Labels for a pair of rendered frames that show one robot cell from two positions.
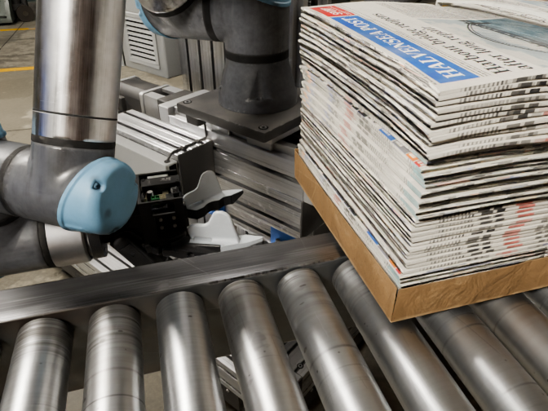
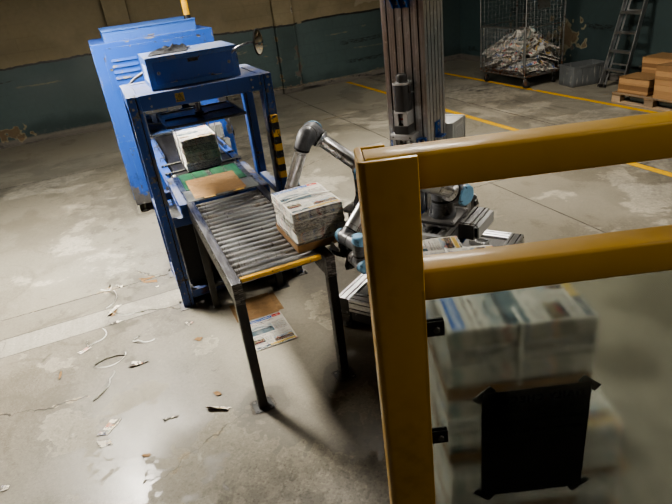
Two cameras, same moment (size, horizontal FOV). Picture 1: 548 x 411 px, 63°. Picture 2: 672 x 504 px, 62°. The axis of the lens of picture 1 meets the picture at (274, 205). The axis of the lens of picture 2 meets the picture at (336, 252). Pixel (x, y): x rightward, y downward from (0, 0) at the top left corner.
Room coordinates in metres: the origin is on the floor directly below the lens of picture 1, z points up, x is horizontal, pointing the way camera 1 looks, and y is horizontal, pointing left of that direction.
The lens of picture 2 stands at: (0.40, -3.09, 2.10)
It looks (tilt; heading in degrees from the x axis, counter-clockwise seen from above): 27 degrees down; 86
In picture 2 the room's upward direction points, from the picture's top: 7 degrees counter-clockwise
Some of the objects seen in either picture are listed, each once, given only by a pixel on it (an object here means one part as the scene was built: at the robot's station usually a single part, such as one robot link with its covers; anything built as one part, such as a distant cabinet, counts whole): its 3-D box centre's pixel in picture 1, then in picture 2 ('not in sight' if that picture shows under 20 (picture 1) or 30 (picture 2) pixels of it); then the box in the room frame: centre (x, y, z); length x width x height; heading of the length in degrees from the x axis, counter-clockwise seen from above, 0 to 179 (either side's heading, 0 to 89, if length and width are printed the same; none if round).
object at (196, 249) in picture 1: (188, 242); not in sight; (0.45, 0.11, 0.77); 0.09 x 0.05 x 0.02; 80
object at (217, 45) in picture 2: not in sight; (188, 64); (-0.16, 1.01, 1.65); 0.60 x 0.45 x 0.20; 16
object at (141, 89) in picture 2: not in sight; (193, 86); (-0.16, 1.01, 1.50); 0.94 x 0.68 x 0.10; 16
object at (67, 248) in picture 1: (73, 232); not in sight; (0.45, 0.25, 0.79); 0.08 x 0.05 x 0.08; 17
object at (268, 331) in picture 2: not in sight; (269, 330); (0.11, 0.07, 0.00); 0.37 x 0.29 x 0.01; 106
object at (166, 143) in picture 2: not in sight; (191, 153); (-0.47, 2.10, 0.75); 1.53 x 0.64 x 0.10; 106
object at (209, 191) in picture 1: (210, 189); not in sight; (0.54, 0.09, 0.80); 0.09 x 0.03 x 0.06; 133
